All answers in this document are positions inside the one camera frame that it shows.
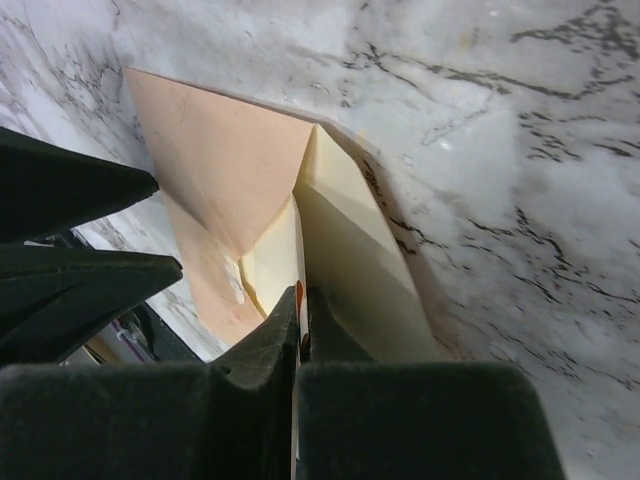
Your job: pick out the peach paper envelope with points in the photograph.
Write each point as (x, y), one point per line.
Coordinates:
(190, 133)

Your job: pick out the peach paper letter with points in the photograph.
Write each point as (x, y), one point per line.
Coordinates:
(317, 262)

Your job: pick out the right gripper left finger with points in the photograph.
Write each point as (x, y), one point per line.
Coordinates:
(227, 419)

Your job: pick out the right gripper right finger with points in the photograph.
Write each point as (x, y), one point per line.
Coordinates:
(363, 419)

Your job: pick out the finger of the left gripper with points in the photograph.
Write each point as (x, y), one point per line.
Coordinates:
(47, 189)
(55, 299)

